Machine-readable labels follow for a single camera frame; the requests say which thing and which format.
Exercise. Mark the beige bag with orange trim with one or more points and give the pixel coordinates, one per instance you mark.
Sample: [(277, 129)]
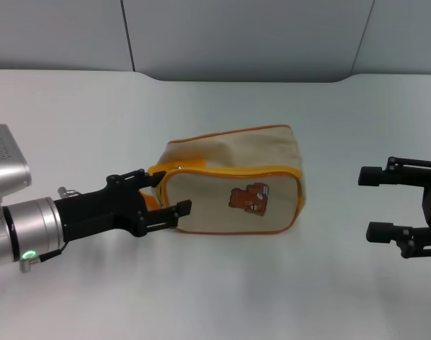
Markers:
[(233, 184)]

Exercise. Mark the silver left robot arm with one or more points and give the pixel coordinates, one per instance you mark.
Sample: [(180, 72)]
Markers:
[(27, 230)]

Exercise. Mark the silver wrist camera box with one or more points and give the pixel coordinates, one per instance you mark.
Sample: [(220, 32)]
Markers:
[(4, 159)]

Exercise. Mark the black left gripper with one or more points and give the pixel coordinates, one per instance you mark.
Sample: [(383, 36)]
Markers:
[(95, 210)]

